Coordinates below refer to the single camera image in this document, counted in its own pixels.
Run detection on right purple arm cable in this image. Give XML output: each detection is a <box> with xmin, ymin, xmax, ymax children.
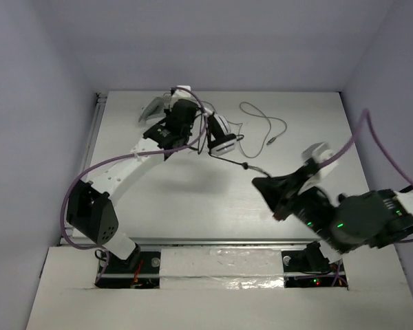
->
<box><xmin>326</xmin><ymin>109</ymin><xmax>413</xmax><ymax>199</ymax></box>

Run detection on white foam block with tape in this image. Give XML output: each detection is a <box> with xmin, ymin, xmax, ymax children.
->
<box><xmin>159</xmin><ymin>247</ymin><xmax>284</xmax><ymax>289</ymax></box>

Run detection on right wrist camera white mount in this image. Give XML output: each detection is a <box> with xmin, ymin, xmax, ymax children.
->
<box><xmin>301</xmin><ymin>142</ymin><xmax>339</xmax><ymax>184</ymax></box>

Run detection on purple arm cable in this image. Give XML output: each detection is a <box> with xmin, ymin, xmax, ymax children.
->
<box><xmin>60</xmin><ymin>89</ymin><xmax>214</xmax><ymax>250</ymax></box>
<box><xmin>326</xmin><ymin>109</ymin><xmax>413</xmax><ymax>199</ymax></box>

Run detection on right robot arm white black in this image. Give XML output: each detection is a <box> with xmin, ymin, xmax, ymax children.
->
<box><xmin>252</xmin><ymin>162</ymin><xmax>413</xmax><ymax>272</ymax></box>

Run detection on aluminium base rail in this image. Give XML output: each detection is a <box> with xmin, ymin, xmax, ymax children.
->
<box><xmin>132</xmin><ymin>238</ymin><xmax>316</xmax><ymax>246</ymax></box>

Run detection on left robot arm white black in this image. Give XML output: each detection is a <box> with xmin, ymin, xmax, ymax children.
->
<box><xmin>65</xmin><ymin>99</ymin><xmax>199</xmax><ymax>271</ymax></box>

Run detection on grey white headphones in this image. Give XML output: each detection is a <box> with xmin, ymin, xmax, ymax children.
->
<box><xmin>138</xmin><ymin>96</ymin><xmax>170</xmax><ymax>125</ymax></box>

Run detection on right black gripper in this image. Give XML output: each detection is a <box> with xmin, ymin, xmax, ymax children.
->
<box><xmin>251</xmin><ymin>165</ymin><xmax>346</xmax><ymax>255</ymax></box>

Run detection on black headphone cable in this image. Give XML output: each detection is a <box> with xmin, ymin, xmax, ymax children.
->
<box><xmin>192</xmin><ymin>113</ymin><xmax>273</xmax><ymax>179</ymax></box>

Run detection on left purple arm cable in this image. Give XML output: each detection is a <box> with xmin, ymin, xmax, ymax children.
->
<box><xmin>60</xmin><ymin>89</ymin><xmax>214</xmax><ymax>250</ymax></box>

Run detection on grey headphone cable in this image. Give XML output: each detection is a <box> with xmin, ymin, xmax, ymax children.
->
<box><xmin>199</xmin><ymin>99</ymin><xmax>288</xmax><ymax>159</ymax></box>

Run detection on black white headphones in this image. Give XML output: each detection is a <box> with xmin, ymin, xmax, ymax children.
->
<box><xmin>206</xmin><ymin>110</ymin><xmax>239</xmax><ymax>157</ymax></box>

